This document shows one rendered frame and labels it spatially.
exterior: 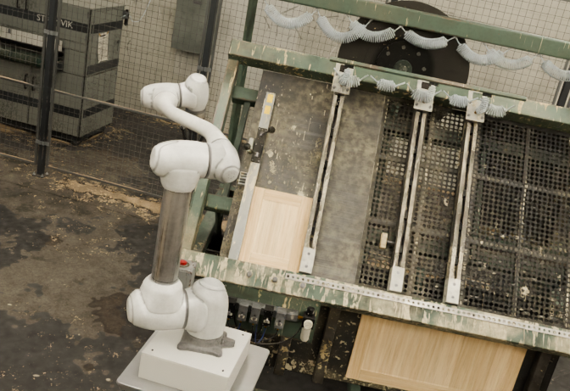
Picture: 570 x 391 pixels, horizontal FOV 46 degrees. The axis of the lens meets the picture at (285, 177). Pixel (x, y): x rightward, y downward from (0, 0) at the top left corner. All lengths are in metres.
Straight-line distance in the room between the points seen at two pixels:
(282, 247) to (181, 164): 1.20
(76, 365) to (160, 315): 1.53
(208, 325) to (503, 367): 1.86
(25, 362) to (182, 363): 1.59
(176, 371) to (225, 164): 0.83
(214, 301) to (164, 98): 0.86
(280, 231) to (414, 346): 0.98
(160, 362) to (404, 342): 1.56
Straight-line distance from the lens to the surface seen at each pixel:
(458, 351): 3.89
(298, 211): 3.52
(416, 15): 4.10
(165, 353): 2.75
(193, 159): 2.41
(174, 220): 2.50
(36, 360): 4.15
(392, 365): 3.90
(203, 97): 2.94
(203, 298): 2.67
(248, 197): 3.51
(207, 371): 2.68
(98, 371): 4.07
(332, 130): 3.65
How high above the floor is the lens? 2.44
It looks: 19 degrees down
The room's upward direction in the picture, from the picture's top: 12 degrees clockwise
